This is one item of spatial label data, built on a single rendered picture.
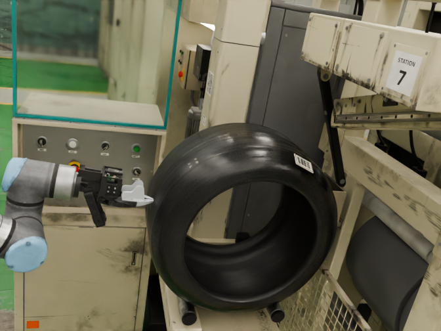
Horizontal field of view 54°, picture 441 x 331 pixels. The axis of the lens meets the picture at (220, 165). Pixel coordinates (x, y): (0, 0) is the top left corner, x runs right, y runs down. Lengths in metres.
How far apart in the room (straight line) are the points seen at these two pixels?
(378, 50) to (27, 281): 1.59
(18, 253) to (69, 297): 0.99
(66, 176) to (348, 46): 0.79
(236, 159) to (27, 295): 1.24
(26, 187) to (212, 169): 0.46
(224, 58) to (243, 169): 0.44
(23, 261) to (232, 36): 0.86
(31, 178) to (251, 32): 0.77
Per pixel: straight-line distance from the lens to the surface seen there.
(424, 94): 0.96
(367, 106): 1.34
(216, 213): 1.60
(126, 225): 1.86
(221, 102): 1.44
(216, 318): 1.53
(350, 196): 1.71
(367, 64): 1.12
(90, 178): 1.18
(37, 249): 1.10
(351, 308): 1.41
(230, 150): 1.13
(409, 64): 0.99
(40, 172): 1.17
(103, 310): 2.11
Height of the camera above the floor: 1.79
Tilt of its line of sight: 21 degrees down
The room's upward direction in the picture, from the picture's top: 10 degrees clockwise
